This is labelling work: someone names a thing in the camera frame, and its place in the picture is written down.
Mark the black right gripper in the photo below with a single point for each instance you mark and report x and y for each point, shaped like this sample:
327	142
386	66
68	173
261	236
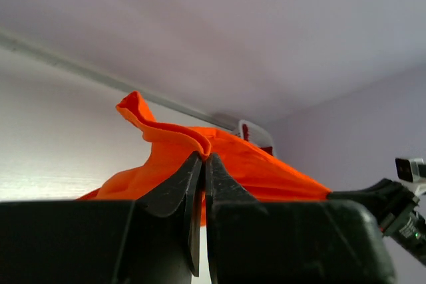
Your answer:
401	221

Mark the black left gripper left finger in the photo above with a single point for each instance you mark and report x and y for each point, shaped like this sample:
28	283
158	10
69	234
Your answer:
154	239

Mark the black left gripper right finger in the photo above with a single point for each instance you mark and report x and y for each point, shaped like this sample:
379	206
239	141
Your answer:
334	241

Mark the orange t shirt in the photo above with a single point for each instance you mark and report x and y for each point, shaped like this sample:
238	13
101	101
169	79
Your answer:
267	178

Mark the dark red t shirt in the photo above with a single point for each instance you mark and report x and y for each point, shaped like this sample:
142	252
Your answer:
249	136

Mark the white plastic basket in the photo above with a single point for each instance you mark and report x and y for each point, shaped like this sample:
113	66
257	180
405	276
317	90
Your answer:
259	131

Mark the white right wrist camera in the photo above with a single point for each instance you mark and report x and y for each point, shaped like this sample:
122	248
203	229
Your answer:
411	172

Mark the beige rail at table edge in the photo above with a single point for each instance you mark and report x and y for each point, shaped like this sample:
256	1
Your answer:
17	44

